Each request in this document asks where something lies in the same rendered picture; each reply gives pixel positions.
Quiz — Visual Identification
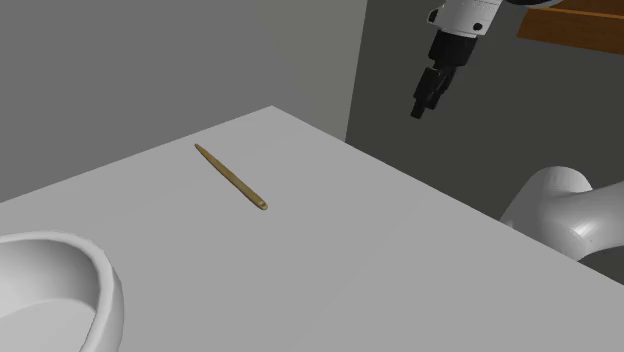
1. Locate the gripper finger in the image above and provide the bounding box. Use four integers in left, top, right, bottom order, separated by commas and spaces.
430, 67, 458, 111
410, 66, 444, 120

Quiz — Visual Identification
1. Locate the brown wooden shelf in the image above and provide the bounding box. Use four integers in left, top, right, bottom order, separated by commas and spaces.
516, 0, 624, 56

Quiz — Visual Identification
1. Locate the thin tan wooden stick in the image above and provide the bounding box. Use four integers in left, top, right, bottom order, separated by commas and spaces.
194, 143, 269, 212

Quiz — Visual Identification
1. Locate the white bowl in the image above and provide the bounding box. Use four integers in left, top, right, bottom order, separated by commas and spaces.
0, 230, 126, 352

